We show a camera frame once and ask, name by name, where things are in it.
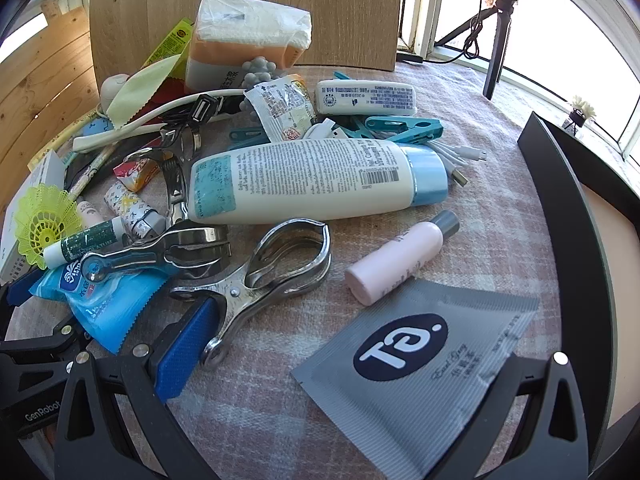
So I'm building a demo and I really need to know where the black tray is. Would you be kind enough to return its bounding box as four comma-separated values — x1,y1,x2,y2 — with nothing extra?
517,110,640,480

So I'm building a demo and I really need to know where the large white lotion bottle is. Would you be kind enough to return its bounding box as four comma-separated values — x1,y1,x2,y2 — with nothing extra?
187,138,450,225

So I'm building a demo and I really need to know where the yellow plastic shuttlecock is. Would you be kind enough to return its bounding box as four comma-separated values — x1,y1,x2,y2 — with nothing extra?
14,185,84,267

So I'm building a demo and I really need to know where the green and white tube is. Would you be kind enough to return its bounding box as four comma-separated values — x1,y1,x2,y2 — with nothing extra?
42,218,124,270

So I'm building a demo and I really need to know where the yellow-green printed sachet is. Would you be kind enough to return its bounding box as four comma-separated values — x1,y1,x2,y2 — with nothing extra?
141,17,196,69

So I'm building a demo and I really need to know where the wrapped chopsticks packet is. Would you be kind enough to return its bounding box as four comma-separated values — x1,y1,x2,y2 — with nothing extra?
65,144,117,199

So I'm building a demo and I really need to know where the flat white printed box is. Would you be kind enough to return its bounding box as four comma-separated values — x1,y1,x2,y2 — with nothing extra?
0,150,67,282

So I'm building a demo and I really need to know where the white blue tissue packet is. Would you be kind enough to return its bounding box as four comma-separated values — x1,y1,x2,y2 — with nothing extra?
315,80,419,116

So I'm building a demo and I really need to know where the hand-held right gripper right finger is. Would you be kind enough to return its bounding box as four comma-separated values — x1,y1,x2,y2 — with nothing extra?
479,353,594,480

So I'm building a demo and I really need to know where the curved wooden panel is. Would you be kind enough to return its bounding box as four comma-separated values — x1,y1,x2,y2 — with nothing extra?
0,4,102,202

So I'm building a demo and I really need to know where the grey ball cluster toy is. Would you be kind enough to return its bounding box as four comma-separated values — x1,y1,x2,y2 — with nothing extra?
239,57,279,117

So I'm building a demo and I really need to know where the pale yellow cleaning cloth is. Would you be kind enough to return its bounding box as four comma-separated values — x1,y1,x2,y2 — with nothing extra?
107,55,187,129

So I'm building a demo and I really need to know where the crumpled white food sachet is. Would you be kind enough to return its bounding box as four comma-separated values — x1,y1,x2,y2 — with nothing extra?
244,75,319,144

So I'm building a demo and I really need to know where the white usb cable bundle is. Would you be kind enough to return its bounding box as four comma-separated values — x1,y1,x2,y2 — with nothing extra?
304,119,489,187

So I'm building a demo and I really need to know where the white shoehorn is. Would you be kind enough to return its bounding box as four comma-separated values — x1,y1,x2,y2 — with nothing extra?
72,87,247,154

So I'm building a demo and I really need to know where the small beige cosmetic bottle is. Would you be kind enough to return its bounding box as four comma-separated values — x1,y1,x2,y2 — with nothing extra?
75,201,109,229

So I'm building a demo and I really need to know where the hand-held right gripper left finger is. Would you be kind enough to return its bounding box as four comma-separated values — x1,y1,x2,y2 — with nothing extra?
54,295,221,480

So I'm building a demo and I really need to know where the black usb cable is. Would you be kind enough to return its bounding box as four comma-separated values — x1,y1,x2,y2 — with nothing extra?
161,94,236,126

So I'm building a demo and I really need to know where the red plastic bag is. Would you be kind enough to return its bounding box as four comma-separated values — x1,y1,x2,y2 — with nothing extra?
149,77,187,107

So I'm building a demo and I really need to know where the pink bottle with grey cap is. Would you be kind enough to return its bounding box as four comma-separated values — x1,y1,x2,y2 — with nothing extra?
345,210,460,306

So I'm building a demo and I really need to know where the white window frame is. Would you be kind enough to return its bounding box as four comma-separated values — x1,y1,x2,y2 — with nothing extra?
400,0,640,161

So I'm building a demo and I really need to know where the patterned lighter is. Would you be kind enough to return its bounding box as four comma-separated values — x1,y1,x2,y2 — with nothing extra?
104,181,167,239

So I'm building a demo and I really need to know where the red coffee sachet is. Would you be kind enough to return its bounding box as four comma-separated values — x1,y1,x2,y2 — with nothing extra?
114,156,162,192

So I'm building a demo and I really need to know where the blue wet wipes packet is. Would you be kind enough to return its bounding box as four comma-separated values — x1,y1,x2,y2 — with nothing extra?
29,260,169,354

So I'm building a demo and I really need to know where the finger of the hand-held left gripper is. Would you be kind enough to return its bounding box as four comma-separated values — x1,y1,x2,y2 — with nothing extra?
0,269,43,312
0,320,94,369

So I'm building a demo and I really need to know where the black tripod cable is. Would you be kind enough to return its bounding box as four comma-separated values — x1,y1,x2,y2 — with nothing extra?
397,7,497,67

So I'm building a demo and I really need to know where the small potted flower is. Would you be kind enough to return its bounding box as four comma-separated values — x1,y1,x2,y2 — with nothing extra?
564,94,599,134

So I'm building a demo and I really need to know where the pink plaid cloth desktop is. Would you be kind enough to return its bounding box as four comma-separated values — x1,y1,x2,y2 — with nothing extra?
0,62,618,480

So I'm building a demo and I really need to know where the orange and white tissue pack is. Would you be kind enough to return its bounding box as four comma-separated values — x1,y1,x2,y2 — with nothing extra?
184,0,314,94

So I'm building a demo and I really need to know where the grey sachet with dark circle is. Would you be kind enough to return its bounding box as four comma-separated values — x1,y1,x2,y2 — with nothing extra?
290,280,542,480

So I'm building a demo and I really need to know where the large silver metal clamp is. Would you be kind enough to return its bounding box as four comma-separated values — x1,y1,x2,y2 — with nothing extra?
170,217,332,372

